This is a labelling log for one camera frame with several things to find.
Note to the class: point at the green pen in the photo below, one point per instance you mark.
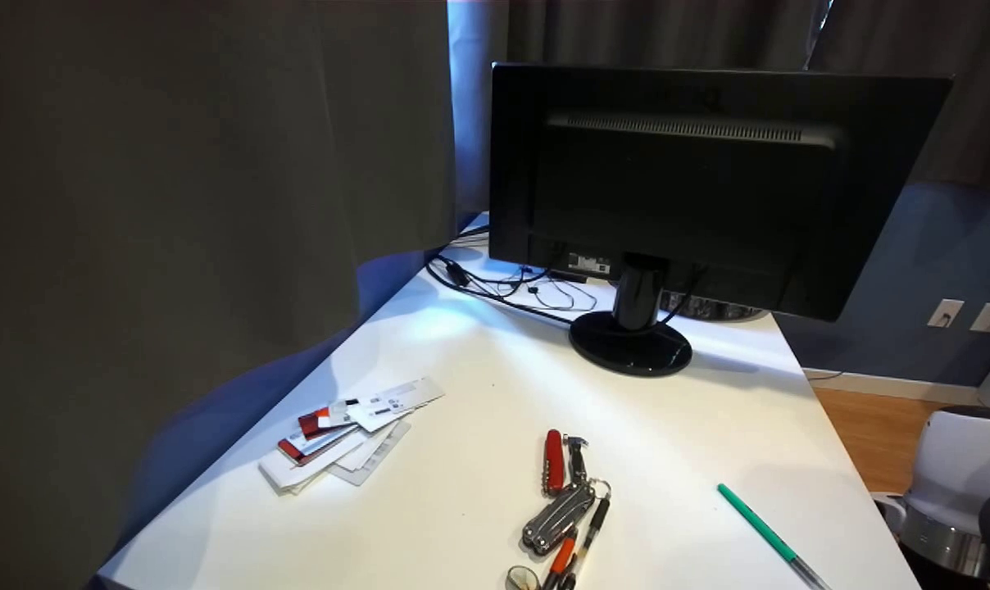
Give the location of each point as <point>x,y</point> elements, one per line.
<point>759,524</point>

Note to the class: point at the red pocket knife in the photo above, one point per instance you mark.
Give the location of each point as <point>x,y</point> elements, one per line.
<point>554,458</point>

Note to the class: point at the white sheer curtain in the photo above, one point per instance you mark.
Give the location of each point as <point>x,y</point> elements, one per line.
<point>467,108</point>

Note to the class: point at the gray translucent card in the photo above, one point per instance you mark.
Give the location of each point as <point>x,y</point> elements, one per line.
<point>371,454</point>

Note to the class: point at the white card red patch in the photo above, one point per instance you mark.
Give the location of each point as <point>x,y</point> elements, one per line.
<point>323,421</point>

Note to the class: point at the black monitor round stand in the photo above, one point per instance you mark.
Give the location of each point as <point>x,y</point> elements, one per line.
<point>679,184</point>

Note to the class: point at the silver multi-tool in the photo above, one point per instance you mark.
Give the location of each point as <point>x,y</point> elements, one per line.
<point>559,519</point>

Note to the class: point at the white card red stripe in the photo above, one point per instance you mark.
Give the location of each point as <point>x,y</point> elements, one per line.
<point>299,464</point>

